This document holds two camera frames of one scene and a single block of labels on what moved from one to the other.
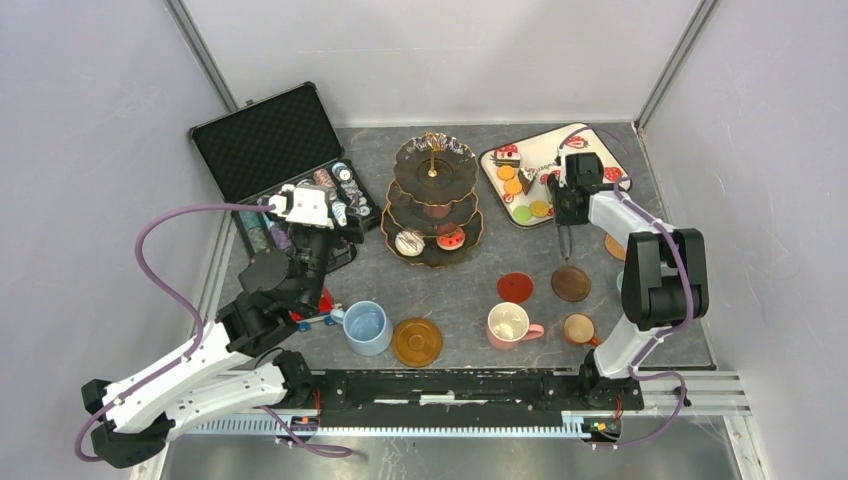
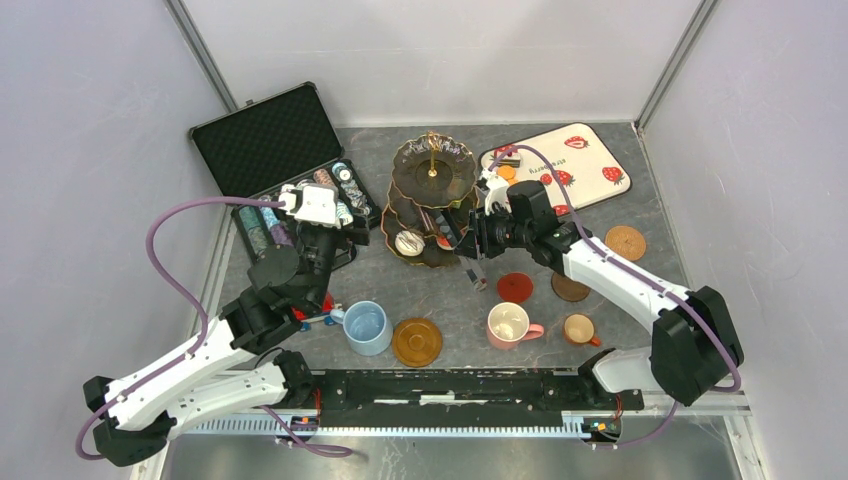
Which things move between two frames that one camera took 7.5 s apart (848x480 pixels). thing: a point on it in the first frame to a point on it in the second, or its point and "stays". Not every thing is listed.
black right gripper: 560,217 to 476,243
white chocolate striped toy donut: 410,242 stays
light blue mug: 368,327 stays
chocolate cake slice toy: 526,176 to 429,221
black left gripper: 355,234 stays
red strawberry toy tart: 453,241 stays
